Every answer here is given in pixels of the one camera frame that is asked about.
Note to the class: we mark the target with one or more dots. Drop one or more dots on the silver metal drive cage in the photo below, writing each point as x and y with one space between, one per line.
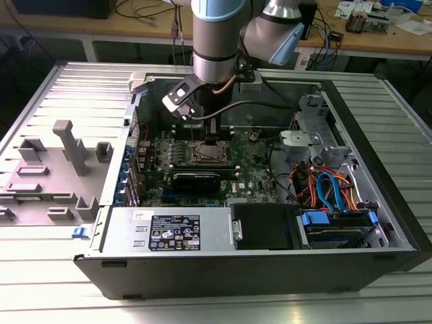
303 141

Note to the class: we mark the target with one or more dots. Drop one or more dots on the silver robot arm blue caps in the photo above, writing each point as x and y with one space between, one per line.
214 50

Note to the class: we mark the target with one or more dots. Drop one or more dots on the black monitor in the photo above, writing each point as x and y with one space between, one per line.
67 8

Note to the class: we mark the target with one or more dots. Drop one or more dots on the white camera black bracket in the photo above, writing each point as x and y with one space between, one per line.
251 86

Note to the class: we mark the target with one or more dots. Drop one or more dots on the black RAM slot white latches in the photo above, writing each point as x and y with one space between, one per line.
184 131
184 125

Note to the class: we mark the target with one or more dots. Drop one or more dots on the black graphics card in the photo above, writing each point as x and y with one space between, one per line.
195 182

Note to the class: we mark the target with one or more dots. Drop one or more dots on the green motherboard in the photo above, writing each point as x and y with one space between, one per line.
249 172

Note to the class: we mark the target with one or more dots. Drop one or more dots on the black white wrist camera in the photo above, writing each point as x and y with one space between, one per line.
179 94

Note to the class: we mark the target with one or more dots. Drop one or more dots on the silver metal bracket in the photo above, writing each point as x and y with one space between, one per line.
378 23

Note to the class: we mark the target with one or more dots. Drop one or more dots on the silver power supply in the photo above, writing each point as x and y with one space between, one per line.
125 219

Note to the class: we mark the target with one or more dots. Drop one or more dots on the white paper sheet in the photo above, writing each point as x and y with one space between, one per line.
413 27

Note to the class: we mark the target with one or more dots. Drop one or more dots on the CPU socket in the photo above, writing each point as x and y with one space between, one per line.
194 162

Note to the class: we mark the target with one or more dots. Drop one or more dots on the black grey PC case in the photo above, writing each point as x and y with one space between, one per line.
219 275

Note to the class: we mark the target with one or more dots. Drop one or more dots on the hard disk blue carrier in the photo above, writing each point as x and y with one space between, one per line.
332 234

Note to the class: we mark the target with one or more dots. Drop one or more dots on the wooden desk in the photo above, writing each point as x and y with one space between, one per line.
371 44

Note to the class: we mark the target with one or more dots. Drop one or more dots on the blue expansion slot clip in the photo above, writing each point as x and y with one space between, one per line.
119 197
128 153
124 175

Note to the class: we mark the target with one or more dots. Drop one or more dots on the black upright box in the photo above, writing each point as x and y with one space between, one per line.
308 20

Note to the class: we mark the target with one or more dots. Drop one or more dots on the silver coin cell battery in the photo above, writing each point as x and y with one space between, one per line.
254 137

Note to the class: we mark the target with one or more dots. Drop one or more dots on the grey plastic parts rack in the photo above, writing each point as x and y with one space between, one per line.
57 189

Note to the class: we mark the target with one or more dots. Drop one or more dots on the small black device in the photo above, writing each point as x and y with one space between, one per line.
335 35

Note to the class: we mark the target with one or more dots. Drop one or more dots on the blue plastic case latch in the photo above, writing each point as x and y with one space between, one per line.
80 233

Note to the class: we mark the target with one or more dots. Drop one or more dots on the black plastic drive cover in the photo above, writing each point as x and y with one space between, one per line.
263 226

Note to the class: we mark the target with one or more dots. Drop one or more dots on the finned CPU cooler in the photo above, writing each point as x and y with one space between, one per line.
356 22

